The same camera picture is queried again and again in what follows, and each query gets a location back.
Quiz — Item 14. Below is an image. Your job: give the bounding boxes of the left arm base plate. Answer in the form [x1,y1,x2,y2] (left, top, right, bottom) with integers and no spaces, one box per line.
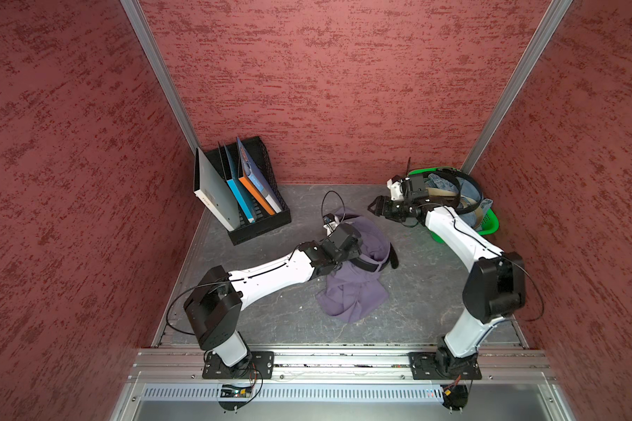
[201,351,275,380]

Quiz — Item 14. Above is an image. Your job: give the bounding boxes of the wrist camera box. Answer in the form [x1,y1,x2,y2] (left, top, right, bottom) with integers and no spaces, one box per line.
[322,213,340,235]
[386,177,405,202]

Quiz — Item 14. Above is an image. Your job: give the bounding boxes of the purple trousers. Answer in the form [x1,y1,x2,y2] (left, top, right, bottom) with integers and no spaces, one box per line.
[316,208,389,324]

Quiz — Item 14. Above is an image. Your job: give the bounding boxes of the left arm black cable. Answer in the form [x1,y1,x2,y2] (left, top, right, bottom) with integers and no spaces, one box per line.
[165,281,233,337]

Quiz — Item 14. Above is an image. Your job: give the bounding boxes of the black leather belt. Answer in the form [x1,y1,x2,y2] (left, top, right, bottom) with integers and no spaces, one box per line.
[350,220,400,273]

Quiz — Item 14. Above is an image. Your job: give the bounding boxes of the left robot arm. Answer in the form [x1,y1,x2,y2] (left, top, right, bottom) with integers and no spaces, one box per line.
[183,224,362,369]

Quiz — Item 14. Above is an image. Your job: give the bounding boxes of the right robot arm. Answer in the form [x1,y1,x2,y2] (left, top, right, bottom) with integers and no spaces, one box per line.
[368,168,527,378]

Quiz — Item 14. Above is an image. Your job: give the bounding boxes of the tan woven belt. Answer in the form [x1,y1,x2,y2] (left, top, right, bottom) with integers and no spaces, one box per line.
[427,187,461,209]

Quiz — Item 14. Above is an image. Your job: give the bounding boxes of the blue white folder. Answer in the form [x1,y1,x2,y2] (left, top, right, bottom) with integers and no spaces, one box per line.
[236,138,283,215]

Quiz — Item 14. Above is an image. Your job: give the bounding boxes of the orange folder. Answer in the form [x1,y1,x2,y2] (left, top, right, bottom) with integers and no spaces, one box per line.
[239,176,276,216]

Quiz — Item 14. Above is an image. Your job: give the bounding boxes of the cyan folder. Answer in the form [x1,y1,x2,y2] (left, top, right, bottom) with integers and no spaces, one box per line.
[218,144,257,224]

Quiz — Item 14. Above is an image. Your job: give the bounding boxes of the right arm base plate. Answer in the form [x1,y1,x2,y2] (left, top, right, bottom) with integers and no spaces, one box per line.
[408,349,482,382]

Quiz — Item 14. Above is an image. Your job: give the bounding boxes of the blue denim jeans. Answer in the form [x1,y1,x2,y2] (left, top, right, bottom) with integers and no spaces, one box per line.
[425,168,500,235]

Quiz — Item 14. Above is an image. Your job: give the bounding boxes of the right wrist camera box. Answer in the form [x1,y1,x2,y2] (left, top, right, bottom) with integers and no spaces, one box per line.
[386,177,405,202]

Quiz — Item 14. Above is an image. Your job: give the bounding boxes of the black perforated file rack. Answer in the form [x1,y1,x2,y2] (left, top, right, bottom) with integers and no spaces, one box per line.
[195,137,291,246]

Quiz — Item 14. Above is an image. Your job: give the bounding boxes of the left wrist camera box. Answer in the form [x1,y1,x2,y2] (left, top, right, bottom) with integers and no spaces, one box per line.
[322,213,340,235]

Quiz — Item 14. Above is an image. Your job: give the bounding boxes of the green plastic basket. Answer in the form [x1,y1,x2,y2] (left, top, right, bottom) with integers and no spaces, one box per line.
[407,167,500,236]

